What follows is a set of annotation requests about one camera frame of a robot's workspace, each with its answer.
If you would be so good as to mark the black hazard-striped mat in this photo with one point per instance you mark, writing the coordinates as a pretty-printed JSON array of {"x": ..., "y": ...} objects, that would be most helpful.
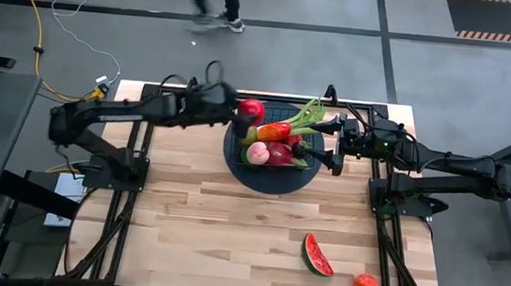
[{"x": 498, "y": 18}]

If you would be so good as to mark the white power adapter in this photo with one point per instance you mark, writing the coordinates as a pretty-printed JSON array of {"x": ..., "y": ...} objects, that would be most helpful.
[{"x": 102, "y": 79}]

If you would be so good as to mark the black desk leg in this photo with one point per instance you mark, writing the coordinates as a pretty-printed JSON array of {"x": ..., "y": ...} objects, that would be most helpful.
[{"x": 36, "y": 194}]

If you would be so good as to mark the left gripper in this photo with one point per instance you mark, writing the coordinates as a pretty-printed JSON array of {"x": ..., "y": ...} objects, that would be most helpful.
[{"x": 212, "y": 117}]

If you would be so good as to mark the black aluminium table frame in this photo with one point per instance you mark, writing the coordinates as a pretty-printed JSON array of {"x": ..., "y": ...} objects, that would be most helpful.
[{"x": 286, "y": 99}]

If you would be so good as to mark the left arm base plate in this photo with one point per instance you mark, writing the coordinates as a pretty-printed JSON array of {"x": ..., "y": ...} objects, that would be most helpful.
[{"x": 136, "y": 179}]

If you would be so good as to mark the white and green leek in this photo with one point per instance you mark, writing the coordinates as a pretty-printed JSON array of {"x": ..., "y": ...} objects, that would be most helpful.
[{"x": 308, "y": 117}]

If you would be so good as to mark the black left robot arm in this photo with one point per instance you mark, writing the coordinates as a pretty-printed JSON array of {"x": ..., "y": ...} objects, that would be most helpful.
[{"x": 116, "y": 111}]

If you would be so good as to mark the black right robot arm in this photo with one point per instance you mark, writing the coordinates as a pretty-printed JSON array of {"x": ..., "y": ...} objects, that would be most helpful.
[{"x": 455, "y": 163}]

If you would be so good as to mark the watermelon slice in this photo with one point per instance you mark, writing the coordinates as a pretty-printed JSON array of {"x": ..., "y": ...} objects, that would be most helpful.
[{"x": 317, "y": 257}]

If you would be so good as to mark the pink peach with leaf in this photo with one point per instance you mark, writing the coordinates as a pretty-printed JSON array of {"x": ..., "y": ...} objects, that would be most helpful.
[{"x": 258, "y": 153}]

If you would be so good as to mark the white box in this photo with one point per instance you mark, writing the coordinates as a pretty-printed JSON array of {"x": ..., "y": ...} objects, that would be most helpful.
[{"x": 69, "y": 190}]

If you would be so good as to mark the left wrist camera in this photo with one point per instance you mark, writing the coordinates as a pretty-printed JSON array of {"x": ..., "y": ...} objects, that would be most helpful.
[{"x": 217, "y": 94}]

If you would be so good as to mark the red and yellow mango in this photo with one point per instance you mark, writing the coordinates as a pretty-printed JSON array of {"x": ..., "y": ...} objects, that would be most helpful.
[{"x": 274, "y": 132}]

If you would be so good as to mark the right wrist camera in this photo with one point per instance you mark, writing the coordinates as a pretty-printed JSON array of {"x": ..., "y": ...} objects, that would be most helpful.
[{"x": 350, "y": 125}]

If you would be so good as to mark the yellow plug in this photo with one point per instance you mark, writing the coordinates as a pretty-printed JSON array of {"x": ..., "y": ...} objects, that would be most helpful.
[{"x": 99, "y": 91}]

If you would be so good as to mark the red apple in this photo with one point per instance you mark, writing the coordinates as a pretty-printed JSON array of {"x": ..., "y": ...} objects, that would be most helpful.
[{"x": 252, "y": 108}]

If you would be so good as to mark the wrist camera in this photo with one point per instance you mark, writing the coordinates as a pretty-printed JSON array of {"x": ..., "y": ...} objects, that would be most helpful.
[
  {"x": 350, "y": 125},
  {"x": 217, "y": 94}
]

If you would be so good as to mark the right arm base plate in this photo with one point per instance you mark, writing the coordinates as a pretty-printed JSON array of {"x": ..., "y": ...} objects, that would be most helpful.
[{"x": 410, "y": 207}]

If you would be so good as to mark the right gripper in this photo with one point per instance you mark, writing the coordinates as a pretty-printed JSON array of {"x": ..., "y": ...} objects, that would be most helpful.
[{"x": 355, "y": 147}]

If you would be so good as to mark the pink dragon fruit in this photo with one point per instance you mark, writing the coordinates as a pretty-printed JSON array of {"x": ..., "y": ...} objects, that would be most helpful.
[{"x": 279, "y": 154}]

